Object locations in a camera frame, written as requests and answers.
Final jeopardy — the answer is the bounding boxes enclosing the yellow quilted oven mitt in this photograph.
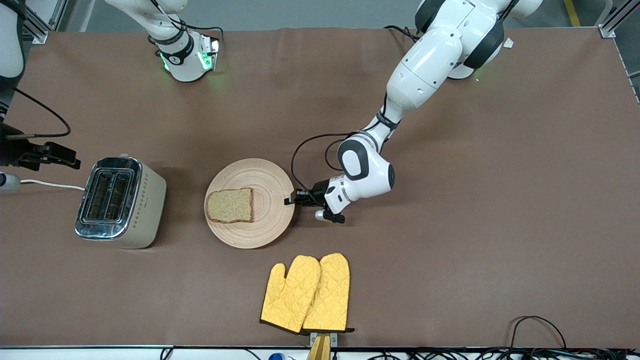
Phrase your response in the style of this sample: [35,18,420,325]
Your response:
[302,252,355,333]
[260,255,322,334]

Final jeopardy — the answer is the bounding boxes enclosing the round wooden plate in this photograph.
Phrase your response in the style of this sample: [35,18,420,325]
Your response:
[204,158,296,250]

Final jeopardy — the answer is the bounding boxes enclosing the black base cable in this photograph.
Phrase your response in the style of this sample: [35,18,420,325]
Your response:
[175,17,224,48]
[384,25,421,42]

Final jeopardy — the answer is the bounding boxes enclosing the brown bread slice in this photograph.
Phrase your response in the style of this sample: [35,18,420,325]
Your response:
[206,187,254,224]

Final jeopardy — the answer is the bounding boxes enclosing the black left base cable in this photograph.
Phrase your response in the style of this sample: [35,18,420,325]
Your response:
[384,25,421,42]

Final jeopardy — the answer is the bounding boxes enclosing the black looped cable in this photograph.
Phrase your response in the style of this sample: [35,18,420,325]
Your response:
[509,316,567,349]

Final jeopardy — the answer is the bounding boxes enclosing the beige chrome two-slot toaster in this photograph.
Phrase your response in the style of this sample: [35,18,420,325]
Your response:
[75,153,167,249]

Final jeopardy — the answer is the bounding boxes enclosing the white toaster power cord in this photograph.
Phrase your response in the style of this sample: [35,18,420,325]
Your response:
[19,179,86,192]

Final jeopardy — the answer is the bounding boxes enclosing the black right base cable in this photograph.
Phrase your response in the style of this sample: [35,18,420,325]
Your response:
[175,17,224,48]

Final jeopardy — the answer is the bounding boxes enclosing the aluminium frame profile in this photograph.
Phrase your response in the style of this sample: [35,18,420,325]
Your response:
[22,0,68,45]
[597,0,640,39]

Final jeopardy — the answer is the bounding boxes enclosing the tangled black cables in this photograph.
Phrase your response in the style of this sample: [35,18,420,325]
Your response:
[350,347,640,360]

